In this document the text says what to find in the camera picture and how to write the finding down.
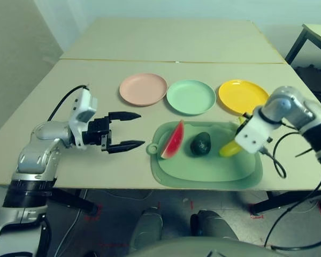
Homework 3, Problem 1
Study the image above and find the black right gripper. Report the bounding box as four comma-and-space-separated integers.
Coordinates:
236, 112, 254, 132

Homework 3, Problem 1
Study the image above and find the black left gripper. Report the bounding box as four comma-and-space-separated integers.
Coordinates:
82, 111, 146, 155

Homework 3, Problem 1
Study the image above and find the yellow banana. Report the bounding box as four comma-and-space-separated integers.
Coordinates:
218, 115, 244, 158

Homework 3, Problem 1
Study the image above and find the red watermelon slice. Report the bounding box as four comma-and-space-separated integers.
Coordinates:
160, 120, 185, 160

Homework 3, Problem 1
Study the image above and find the dark green avocado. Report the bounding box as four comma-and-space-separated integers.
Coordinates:
190, 132, 211, 155

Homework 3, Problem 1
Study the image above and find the yellow round plate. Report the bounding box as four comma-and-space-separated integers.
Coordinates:
218, 79, 270, 116

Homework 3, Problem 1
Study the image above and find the pink round plate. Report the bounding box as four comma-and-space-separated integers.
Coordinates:
119, 73, 169, 107

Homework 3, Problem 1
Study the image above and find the mint green round plate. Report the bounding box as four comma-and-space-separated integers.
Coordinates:
166, 79, 217, 116

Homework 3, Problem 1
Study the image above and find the green cutting board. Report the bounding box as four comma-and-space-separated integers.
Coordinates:
146, 120, 263, 190

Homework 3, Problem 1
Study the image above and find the black table leg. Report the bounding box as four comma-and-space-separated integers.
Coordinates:
47, 187, 100, 217
250, 191, 321, 215

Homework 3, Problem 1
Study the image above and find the grey robot left foot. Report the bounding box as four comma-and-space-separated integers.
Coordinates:
129, 207, 164, 252

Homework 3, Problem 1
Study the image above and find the grey robot foot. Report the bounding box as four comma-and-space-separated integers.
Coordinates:
129, 207, 164, 252
189, 210, 239, 240

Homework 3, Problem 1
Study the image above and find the grey robot right foot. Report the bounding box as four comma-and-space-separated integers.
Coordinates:
189, 210, 239, 240

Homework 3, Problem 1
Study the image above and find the grey robot torso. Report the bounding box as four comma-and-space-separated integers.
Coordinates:
128, 236, 284, 257

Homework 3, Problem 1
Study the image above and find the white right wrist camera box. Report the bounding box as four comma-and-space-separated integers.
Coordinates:
234, 114, 273, 155

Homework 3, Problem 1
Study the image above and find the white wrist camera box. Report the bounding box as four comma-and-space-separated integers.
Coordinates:
234, 114, 273, 155
68, 88, 99, 149

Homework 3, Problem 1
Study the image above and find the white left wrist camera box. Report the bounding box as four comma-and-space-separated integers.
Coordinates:
68, 88, 99, 149

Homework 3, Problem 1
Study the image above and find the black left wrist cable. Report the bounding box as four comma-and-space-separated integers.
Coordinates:
47, 85, 90, 121

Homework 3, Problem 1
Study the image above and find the beige side table black frame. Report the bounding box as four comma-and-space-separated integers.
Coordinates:
285, 23, 321, 65

